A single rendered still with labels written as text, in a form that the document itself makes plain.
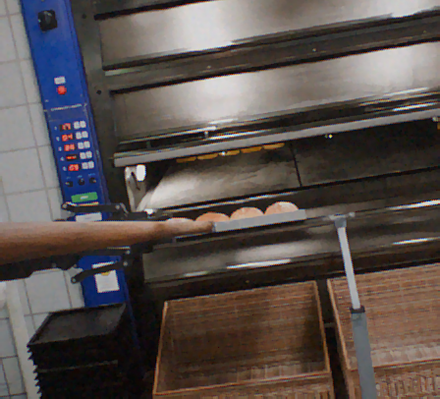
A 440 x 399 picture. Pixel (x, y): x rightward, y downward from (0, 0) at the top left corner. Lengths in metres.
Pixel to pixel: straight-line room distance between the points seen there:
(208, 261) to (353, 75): 0.83
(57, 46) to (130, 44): 0.24
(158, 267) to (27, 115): 0.71
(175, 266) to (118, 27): 0.87
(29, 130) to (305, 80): 0.98
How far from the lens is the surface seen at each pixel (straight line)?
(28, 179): 2.86
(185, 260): 2.83
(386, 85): 2.72
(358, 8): 2.70
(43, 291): 2.97
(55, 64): 2.75
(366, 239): 2.81
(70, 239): 0.70
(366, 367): 2.33
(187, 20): 2.71
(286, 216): 2.24
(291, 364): 2.85
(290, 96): 2.70
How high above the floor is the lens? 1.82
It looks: 12 degrees down
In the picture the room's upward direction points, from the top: 10 degrees counter-clockwise
